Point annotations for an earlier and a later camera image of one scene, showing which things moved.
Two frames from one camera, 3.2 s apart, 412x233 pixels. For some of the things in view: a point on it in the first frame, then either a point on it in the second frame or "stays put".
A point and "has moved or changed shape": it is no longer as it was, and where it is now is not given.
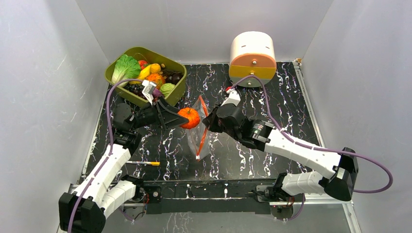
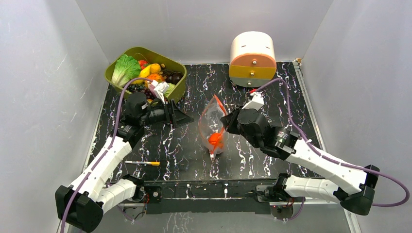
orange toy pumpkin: (192, 115) -> (215, 139)
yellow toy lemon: (155, 68) stays put
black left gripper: (167, 114) stays put
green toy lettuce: (126, 68) stays put
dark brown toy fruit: (173, 77) stays put
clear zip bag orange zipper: (198, 138) has moved or changed shape
